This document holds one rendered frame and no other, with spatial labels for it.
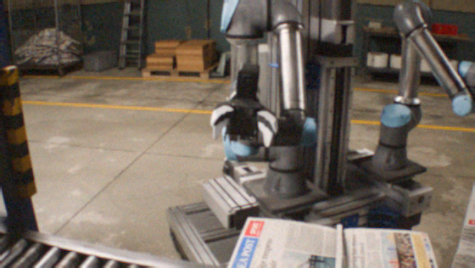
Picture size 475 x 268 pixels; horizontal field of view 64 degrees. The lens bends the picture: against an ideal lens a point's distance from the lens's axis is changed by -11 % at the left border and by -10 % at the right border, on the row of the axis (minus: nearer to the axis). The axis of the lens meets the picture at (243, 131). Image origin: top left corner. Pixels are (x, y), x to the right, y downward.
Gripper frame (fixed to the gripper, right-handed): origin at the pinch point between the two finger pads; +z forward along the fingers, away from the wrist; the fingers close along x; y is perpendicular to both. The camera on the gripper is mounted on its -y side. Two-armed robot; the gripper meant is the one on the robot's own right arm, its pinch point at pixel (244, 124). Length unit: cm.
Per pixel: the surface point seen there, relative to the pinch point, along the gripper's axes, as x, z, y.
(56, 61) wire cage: 341, -646, 141
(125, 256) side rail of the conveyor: 26, -17, 48
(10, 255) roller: 61, -13, 53
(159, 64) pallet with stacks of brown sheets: 137, -625, 120
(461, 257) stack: -76, -27, 43
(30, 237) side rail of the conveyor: 58, -22, 52
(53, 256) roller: 47, -15, 51
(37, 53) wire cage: 388, -658, 130
